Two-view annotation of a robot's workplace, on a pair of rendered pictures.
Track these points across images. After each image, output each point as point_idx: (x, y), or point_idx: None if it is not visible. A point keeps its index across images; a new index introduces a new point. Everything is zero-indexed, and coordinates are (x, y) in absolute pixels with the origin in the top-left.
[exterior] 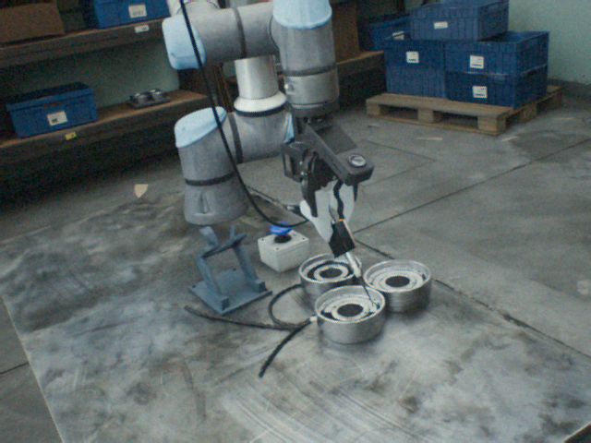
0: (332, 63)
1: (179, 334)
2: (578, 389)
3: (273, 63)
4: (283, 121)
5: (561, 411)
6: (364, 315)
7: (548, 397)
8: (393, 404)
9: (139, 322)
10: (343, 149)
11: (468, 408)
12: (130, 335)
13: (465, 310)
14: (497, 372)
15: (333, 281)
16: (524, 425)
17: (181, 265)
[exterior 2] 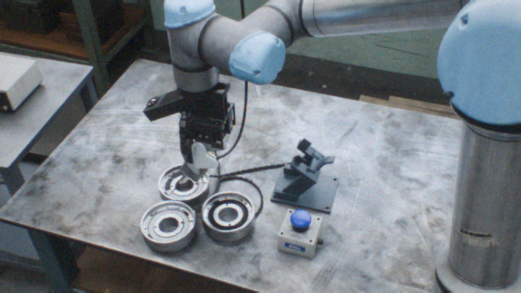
0: (170, 57)
1: (291, 146)
2: (29, 202)
3: (458, 236)
4: (434, 291)
5: (37, 185)
6: (170, 184)
7: (45, 191)
8: (126, 156)
9: (331, 143)
10: (164, 98)
11: (87, 168)
12: (322, 134)
13: (113, 239)
14: (77, 195)
15: (212, 197)
16: (56, 170)
17: (385, 200)
